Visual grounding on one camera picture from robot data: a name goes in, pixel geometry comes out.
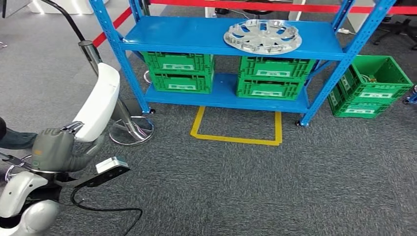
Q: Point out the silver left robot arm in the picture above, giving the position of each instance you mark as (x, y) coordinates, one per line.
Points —
(19, 195)

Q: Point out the white plinth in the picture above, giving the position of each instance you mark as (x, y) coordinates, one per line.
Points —
(65, 6)

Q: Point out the black office chair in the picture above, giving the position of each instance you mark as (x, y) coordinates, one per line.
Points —
(397, 29)

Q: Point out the grey wheel hubcap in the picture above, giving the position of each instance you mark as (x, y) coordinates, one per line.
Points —
(260, 37)

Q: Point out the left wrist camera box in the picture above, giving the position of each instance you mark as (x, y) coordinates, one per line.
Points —
(110, 166)

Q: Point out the person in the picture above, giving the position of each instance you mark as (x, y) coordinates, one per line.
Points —
(16, 140)

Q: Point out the black barrier belt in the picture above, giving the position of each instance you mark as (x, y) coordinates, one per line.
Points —
(70, 19)

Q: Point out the white panel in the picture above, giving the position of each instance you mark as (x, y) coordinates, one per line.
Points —
(351, 22)

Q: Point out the open green plastic crate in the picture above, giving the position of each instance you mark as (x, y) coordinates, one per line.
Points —
(384, 70)

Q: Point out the white plastic shell part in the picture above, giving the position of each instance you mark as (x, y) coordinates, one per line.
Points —
(97, 101)

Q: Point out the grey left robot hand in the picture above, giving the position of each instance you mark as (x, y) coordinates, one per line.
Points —
(52, 150)

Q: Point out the chrome stanchion post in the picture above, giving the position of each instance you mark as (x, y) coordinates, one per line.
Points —
(91, 55)

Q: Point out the white power strip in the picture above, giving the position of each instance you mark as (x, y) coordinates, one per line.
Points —
(345, 31)

